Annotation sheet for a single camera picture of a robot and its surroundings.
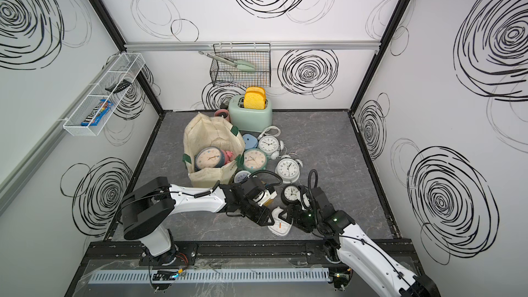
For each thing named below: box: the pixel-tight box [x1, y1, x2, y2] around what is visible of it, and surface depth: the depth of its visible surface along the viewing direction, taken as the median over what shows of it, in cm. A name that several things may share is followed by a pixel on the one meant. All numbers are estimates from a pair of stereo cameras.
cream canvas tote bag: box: [182, 112, 246, 188], surface depth 89 cm
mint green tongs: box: [198, 50, 256, 72], surface depth 95 cm
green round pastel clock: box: [242, 148, 269, 174], surface depth 96 cm
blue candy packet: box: [80, 99, 114, 127], surface depth 72 cm
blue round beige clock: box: [194, 146, 227, 172], surface depth 88 cm
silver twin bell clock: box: [275, 151, 304, 185], surface depth 95 cm
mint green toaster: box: [228, 94, 273, 133], surface depth 105 cm
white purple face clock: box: [233, 170, 251, 184], surface depth 93 cm
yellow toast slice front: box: [243, 91, 266, 110], surface depth 101 cm
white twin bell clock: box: [258, 135, 285, 161], surface depth 101 cm
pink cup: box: [214, 108, 230, 122], surface depth 108 cm
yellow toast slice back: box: [245, 86, 267, 95], surface depth 101 cm
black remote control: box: [104, 79, 132, 94], surface depth 82 cm
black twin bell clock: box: [281, 184, 301, 205], surface depth 86 cm
